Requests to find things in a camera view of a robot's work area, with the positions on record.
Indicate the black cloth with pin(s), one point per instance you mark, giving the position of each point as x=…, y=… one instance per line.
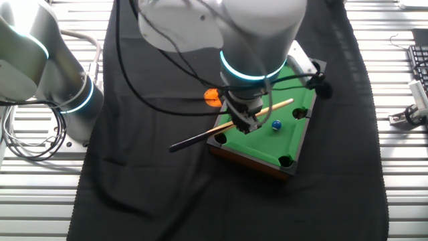
x=150, y=184

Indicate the white box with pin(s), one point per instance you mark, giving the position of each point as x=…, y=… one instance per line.
x=414, y=4

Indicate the silver camera on stand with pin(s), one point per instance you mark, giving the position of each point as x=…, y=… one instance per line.
x=419, y=95

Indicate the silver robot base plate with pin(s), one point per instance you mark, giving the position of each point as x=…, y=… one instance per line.
x=75, y=144

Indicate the mini green pool table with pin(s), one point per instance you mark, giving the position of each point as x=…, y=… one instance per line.
x=267, y=140

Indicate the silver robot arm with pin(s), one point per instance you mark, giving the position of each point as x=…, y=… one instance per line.
x=261, y=33

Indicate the blue pool ball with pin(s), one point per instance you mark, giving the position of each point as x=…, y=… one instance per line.
x=276, y=125

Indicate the black flat pad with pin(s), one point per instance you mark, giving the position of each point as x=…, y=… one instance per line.
x=421, y=37

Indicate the black keyboard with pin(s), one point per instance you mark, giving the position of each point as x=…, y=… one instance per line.
x=419, y=60

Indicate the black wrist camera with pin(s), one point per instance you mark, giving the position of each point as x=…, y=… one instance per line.
x=322, y=88

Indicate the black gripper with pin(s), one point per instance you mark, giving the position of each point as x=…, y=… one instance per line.
x=242, y=110

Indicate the metal camera stand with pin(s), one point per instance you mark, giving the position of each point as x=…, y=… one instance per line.
x=398, y=118

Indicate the orange half-round plastic piece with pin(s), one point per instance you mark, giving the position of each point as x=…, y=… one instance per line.
x=211, y=97

